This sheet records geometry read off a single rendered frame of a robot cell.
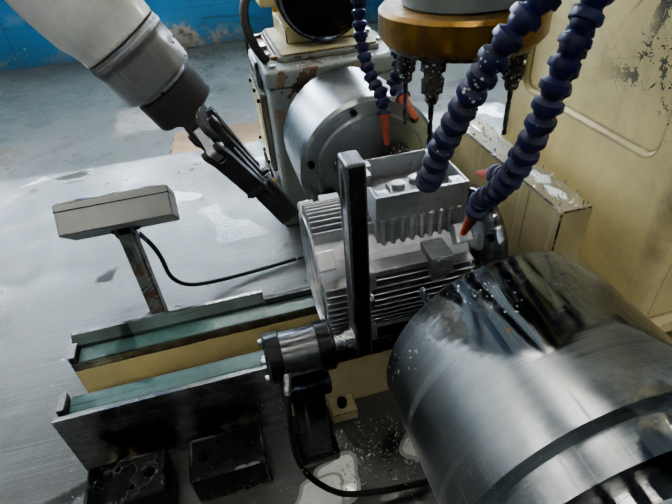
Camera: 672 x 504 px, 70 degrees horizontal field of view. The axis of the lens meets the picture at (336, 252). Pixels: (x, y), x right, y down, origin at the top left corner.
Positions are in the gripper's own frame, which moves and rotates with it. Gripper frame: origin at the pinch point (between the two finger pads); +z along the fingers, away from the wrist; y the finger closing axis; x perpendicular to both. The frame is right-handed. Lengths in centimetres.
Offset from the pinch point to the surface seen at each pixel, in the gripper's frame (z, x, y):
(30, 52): -13, 212, 552
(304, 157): 5.6, -5.1, 15.4
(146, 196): -6.9, 17.4, 13.0
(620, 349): 4.6, -20.2, -39.7
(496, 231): 17.5, -21.6, -11.6
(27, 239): -2, 64, 55
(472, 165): 14.1, -24.9, -1.6
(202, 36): 83, 58, 547
